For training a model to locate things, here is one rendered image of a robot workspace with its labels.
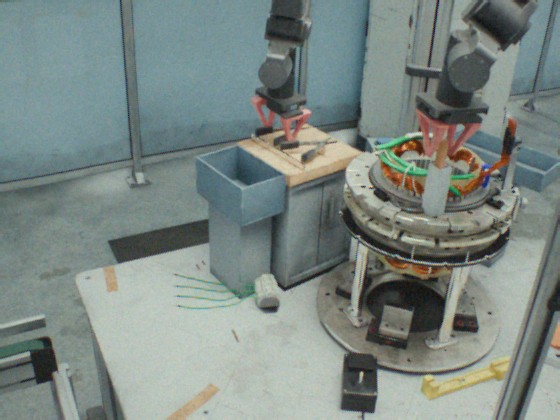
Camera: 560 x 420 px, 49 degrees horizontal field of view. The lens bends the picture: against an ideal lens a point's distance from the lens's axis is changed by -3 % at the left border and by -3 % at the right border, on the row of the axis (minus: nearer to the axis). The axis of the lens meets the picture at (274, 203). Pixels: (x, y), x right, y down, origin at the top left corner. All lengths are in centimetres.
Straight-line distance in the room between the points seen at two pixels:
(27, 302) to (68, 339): 31
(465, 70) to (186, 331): 74
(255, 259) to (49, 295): 154
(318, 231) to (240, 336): 29
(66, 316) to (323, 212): 149
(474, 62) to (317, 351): 64
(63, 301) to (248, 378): 160
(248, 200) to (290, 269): 24
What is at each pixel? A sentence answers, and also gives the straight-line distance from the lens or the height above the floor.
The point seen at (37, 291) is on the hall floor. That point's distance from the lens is 279.
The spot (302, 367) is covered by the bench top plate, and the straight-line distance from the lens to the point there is 123.
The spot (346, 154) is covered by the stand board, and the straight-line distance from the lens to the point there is 135.
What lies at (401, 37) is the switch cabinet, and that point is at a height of 78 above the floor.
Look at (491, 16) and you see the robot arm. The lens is 96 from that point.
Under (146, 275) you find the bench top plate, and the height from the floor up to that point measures 78.
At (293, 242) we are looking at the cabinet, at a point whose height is 90.
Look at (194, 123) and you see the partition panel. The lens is 351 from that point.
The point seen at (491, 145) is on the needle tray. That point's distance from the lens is 157.
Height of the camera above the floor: 164
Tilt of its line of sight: 30 degrees down
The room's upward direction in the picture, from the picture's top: 2 degrees clockwise
